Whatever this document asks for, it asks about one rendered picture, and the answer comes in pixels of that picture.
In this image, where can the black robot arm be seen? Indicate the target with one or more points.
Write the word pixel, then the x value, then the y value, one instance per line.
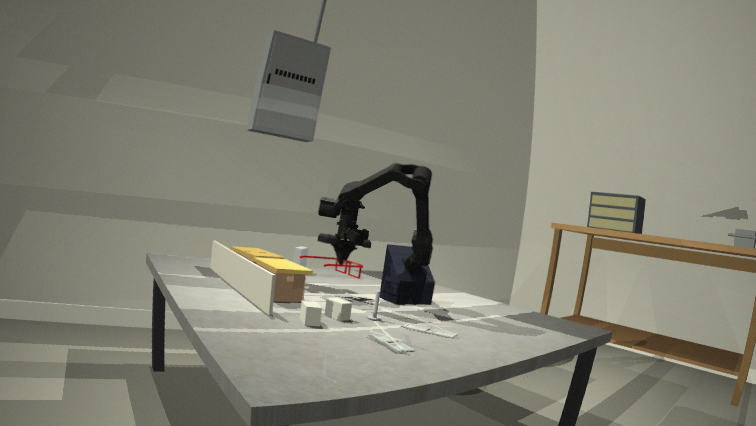
pixel 348 202

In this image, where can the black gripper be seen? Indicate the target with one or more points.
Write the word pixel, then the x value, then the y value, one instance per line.
pixel 342 248

